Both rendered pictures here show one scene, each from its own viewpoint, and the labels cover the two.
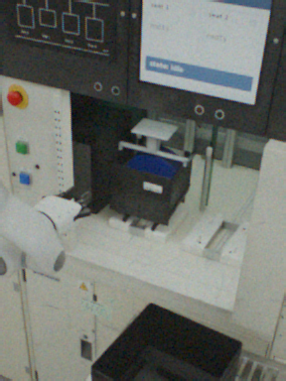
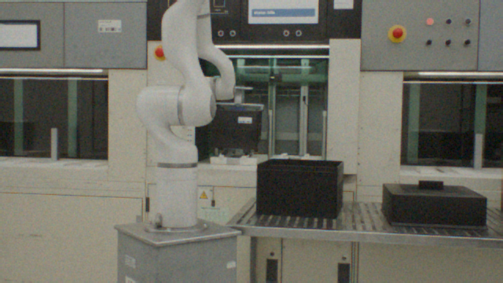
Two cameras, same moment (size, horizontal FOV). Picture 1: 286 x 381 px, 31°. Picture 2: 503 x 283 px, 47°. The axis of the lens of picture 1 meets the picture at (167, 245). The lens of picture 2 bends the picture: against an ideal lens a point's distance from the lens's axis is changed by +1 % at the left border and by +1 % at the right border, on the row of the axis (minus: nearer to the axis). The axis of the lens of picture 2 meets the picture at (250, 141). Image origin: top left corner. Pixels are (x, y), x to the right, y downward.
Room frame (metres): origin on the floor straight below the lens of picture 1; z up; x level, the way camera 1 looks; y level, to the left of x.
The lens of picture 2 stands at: (-1.08, 0.62, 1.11)
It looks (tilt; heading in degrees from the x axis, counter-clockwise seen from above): 3 degrees down; 347
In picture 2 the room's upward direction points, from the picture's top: 1 degrees clockwise
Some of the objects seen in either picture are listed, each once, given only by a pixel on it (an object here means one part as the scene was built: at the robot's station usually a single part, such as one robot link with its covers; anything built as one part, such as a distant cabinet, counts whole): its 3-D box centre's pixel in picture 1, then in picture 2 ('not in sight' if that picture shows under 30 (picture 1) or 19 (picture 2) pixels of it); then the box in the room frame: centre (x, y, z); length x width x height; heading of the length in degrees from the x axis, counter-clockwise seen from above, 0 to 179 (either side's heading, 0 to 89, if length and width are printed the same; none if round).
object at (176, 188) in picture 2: not in sight; (177, 196); (0.60, 0.44, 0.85); 0.19 x 0.19 x 0.18
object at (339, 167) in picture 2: (167, 378); (301, 186); (0.85, -0.03, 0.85); 0.28 x 0.28 x 0.17; 63
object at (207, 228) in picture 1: (221, 238); (294, 159); (1.42, -0.18, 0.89); 0.22 x 0.21 x 0.04; 159
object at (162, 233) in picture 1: (149, 215); (236, 158); (1.52, 0.07, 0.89); 0.22 x 0.21 x 0.04; 159
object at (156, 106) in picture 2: not in sight; (167, 125); (0.61, 0.47, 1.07); 0.19 x 0.12 x 0.24; 68
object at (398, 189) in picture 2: not in sight; (430, 200); (0.63, -0.41, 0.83); 0.29 x 0.29 x 0.13; 70
